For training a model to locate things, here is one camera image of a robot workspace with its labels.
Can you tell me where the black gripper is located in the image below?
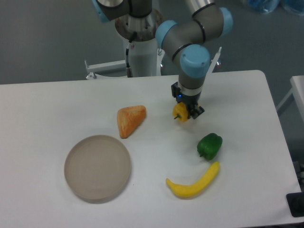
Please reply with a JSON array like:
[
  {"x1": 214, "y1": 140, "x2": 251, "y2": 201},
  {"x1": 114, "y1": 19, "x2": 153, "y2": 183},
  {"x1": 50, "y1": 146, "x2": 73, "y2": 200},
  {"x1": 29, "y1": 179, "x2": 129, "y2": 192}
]
[{"x1": 171, "y1": 82, "x2": 205, "y2": 119}]

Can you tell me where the yellow toy bell pepper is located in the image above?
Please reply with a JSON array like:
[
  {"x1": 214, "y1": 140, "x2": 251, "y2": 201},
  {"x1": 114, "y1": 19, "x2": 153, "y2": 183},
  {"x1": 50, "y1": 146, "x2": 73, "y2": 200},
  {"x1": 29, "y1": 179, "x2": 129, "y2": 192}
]
[{"x1": 172, "y1": 102, "x2": 189, "y2": 122}]

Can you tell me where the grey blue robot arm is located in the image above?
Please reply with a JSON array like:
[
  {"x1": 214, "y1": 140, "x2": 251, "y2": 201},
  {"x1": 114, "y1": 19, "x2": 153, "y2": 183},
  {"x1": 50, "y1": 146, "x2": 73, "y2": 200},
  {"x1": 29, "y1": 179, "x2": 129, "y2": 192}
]
[{"x1": 92, "y1": 0, "x2": 233, "y2": 122}]

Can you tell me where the green toy bell pepper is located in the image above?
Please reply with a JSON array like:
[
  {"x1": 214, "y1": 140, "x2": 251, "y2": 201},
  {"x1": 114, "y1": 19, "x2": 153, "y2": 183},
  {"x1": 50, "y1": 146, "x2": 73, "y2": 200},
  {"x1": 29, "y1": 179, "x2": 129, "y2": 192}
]
[{"x1": 197, "y1": 133, "x2": 223, "y2": 161}]

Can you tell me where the orange triangular toy bread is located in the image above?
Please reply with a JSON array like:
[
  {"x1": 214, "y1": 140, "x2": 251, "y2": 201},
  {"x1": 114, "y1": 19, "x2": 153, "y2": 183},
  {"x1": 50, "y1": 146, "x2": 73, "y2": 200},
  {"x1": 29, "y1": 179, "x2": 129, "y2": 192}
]
[{"x1": 117, "y1": 105, "x2": 146, "y2": 139}]

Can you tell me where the yellow toy banana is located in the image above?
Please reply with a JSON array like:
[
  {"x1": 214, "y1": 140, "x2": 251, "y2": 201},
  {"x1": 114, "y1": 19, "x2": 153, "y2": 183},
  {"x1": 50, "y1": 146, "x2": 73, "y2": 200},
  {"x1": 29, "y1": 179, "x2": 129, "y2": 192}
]
[{"x1": 166, "y1": 161, "x2": 220, "y2": 198}]

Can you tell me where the white side table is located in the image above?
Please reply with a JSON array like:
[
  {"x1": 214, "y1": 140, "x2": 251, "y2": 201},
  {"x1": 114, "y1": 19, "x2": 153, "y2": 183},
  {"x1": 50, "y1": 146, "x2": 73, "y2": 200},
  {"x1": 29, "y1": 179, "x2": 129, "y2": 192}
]
[{"x1": 276, "y1": 76, "x2": 304, "y2": 115}]

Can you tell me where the beige round plate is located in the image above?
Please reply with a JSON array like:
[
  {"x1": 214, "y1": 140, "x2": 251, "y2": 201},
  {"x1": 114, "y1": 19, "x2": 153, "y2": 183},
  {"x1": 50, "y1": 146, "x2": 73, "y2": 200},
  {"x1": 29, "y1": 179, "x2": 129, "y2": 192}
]
[{"x1": 64, "y1": 135, "x2": 132, "y2": 203}]

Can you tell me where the black device at edge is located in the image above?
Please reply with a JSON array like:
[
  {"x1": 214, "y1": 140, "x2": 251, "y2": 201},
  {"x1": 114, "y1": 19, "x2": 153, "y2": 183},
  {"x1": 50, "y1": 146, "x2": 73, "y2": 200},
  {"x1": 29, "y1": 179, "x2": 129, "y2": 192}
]
[{"x1": 286, "y1": 192, "x2": 304, "y2": 218}]

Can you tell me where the blue plastic bag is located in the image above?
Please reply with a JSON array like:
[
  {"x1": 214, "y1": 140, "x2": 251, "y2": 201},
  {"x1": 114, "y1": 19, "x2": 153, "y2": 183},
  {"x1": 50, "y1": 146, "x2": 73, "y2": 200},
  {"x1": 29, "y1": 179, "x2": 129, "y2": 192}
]
[{"x1": 240, "y1": 0, "x2": 304, "y2": 16}]

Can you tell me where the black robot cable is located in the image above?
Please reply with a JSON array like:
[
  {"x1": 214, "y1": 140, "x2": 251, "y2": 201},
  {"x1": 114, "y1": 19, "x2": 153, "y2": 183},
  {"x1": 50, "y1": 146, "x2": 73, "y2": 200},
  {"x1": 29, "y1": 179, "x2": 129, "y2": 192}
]
[{"x1": 125, "y1": 31, "x2": 137, "y2": 78}]

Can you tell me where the white metal base bracket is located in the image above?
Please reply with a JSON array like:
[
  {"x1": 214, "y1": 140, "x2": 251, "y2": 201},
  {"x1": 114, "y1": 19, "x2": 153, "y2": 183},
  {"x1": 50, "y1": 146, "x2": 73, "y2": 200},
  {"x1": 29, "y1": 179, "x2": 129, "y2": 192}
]
[{"x1": 85, "y1": 47, "x2": 222, "y2": 80}]

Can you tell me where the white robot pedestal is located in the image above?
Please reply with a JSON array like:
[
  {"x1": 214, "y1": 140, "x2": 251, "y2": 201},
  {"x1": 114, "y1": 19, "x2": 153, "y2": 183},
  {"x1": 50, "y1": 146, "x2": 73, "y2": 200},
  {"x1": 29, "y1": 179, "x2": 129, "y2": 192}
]
[{"x1": 115, "y1": 8, "x2": 163, "y2": 77}]

